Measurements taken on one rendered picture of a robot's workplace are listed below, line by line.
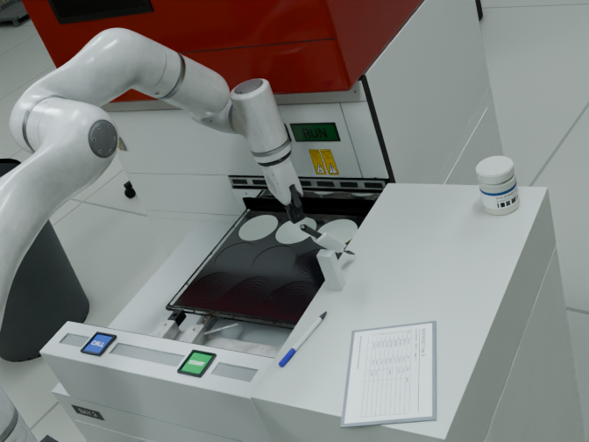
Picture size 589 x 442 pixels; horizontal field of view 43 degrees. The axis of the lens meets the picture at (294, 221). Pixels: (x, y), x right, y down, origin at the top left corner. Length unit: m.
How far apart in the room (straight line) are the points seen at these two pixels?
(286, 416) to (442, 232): 0.48
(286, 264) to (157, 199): 0.61
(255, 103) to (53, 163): 0.48
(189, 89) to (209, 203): 0.72
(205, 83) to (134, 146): 0.72
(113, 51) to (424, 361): 0.71
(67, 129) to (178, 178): 0.90
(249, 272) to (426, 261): 0.44
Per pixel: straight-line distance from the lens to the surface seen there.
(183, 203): 2.10
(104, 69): 1.27
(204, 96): 1.39
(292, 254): 1.69
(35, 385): 3.32
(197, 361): 1.43
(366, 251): 1.51
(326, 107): 1.65
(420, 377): 1.23
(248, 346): 1.54
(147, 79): 1.31
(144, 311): 1.87
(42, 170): 1.19
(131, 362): 1.52
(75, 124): 1.17
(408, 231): 1.53
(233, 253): 1.77
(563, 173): 3.34
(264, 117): 1.52
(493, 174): 1.47
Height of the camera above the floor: 1.86
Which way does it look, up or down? 32 degrees down
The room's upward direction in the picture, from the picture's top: 21 degrees counter-clockwise
